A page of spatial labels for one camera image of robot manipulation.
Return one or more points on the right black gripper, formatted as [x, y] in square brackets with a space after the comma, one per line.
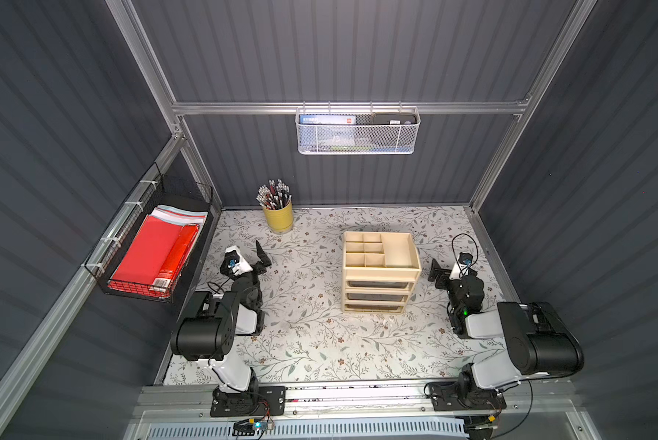
[445, 278]

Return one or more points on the clear top drawer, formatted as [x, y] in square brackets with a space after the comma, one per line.
[379, 285]

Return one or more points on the beige drawer organizer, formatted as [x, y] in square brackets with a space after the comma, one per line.
[387, 256]

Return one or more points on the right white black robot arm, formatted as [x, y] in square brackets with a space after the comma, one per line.
[537, 342]

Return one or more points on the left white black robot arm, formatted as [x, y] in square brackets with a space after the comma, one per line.
[213, 318]

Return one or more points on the bottom drawer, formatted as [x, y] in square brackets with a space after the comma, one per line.
[376, 309]

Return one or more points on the yellow pen cup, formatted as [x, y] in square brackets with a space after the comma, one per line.
[279, 221]

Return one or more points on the bundle of pens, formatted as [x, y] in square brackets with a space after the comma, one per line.
[274, 196]

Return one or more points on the red folder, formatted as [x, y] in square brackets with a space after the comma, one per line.
[158, 253]

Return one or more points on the blue box in basket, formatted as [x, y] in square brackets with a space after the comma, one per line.
[326, 132]

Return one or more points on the black device in basket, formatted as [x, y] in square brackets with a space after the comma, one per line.
[392, 118]

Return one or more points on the white ventilation grille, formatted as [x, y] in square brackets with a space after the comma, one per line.
[423, 427]

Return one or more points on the small green circuit board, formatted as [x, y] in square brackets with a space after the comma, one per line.
[252, 427]

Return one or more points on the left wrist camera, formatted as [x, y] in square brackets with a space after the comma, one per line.
[234, 264]

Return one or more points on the black wire side basket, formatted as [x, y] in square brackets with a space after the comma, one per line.
[159, 189]

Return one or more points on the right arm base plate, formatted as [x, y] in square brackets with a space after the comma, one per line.
[454, 396]

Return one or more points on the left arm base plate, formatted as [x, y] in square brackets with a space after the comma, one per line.
[255, 403]

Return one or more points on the white wire wall basket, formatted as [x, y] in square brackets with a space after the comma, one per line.
[370, 140]

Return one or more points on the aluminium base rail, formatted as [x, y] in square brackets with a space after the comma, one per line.
[346, 399]

